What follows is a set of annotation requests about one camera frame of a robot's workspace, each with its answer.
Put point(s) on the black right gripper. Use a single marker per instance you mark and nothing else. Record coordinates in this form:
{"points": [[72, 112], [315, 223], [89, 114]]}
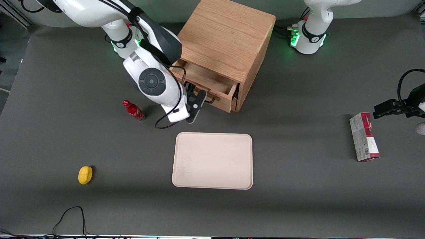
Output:
{"points": [[189, 87]]}

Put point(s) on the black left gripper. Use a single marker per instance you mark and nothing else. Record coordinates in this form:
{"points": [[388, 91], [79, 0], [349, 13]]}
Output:
{"points": [[414, 99]]}

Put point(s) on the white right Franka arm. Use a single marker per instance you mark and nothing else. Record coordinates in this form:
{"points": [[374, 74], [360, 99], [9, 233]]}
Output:
{"points": [[146, 63]]}

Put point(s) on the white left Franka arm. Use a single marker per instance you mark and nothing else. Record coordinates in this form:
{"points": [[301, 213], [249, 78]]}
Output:
{"points": [[313, 30]]}

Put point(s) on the wooden drawer cabinet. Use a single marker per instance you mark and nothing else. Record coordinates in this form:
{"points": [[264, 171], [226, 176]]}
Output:
{"points": [[229, 36]]}

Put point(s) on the grey and red carton box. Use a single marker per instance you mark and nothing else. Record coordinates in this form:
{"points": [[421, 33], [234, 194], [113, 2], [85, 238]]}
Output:
{"points": [[363, 136]]}

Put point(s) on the red soda bottle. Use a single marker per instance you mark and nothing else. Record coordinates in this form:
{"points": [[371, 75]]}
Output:
{"points": [[134, 111]]}

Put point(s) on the beige plastic tray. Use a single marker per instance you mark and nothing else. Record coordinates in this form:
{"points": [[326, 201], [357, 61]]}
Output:
{"points": [[212, 161]]}

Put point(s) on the yellow lemon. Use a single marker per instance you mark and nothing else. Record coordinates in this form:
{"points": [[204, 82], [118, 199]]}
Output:
{"points": [[85, 175]]}

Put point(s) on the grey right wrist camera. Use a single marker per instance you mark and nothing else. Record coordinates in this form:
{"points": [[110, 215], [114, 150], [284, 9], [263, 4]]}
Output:
{"points": [[176, 113]]}

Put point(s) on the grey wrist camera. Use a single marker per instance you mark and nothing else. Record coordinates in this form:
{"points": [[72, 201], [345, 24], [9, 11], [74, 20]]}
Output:
{"points": [[421, 128], [176, 113]]}

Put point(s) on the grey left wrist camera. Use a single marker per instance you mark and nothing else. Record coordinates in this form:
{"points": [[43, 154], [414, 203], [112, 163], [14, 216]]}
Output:
{"points": [[421, 128]]}

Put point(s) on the aluminium frame rail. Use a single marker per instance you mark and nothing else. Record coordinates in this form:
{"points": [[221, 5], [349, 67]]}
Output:
{"points": [[18, 16]]}

